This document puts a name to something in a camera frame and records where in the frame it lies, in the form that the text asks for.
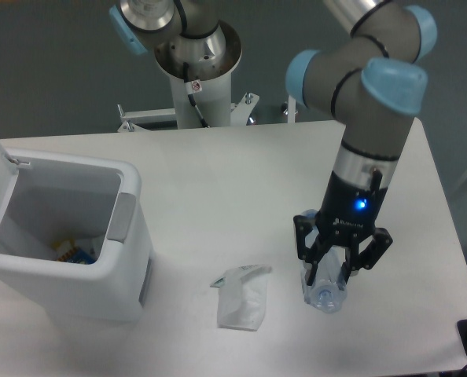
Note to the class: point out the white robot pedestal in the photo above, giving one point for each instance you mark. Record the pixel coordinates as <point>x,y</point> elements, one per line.
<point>201,65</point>

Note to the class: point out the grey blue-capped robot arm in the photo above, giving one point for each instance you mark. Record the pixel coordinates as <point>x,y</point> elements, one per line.
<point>372,85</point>

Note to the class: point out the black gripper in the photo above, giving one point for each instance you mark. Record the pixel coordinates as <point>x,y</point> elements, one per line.
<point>346,219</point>

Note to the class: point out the white metal base frame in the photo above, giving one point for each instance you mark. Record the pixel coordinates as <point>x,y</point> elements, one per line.
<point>192,112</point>

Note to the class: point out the clear plastic water bottle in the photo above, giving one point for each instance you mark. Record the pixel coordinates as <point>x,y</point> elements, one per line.
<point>329,289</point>

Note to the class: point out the colourful trash inside can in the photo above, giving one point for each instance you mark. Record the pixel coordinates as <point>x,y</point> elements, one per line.
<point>75,251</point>

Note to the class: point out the white trash can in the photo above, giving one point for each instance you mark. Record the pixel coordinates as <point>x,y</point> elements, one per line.
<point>63,197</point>

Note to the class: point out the white plastic wrapper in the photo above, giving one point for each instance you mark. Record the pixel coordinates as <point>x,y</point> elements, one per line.
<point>242,297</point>

